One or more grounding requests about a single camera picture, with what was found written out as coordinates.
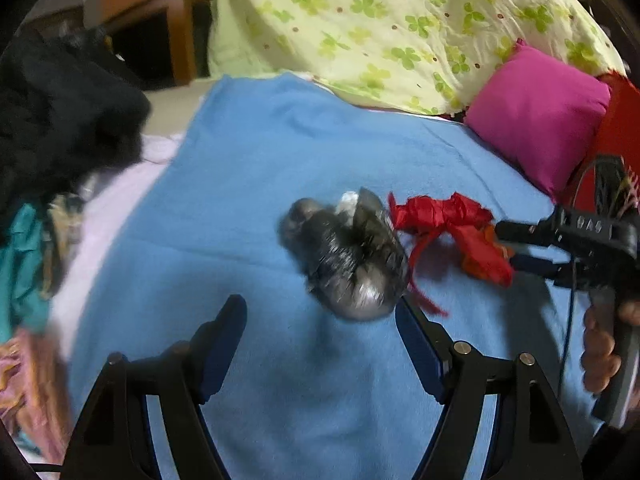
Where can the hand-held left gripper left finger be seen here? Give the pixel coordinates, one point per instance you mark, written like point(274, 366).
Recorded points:
point(225, 350)

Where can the red box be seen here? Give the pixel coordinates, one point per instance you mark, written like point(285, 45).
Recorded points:
point(622, 120)

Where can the black cloth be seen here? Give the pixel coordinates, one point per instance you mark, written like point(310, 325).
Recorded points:
point(60, 120)

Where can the blue blanket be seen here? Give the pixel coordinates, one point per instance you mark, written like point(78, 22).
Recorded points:
point(275, 160)

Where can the magenta pillow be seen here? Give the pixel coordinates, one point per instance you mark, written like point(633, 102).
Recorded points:
point(540, 115)

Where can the patterned pink cloth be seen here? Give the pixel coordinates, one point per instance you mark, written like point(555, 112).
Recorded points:
point(30, 390)

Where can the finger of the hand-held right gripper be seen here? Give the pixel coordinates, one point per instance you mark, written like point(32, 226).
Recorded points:
point(525, 232)
point(540, 266)

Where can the red wrapper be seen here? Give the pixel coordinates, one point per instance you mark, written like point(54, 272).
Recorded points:
point(450, 215)

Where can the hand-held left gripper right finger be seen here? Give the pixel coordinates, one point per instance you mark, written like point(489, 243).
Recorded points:
point(417, 355)

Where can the teal cloth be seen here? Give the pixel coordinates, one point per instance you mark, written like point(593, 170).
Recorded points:
point(25, 270)

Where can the orange wrapper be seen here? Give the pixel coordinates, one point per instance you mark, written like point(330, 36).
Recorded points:
point(488, 234)

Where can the silver foil bag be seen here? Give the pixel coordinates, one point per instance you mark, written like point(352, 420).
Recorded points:
point(345, 270)

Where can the pale pink bed sheet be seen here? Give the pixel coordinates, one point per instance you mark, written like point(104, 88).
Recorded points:
point(100, 220)

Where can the person's right hand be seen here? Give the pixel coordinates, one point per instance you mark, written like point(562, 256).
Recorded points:
point(597, 355)

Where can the green clover print quilt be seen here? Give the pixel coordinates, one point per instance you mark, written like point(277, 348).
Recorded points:
point(400, 20)

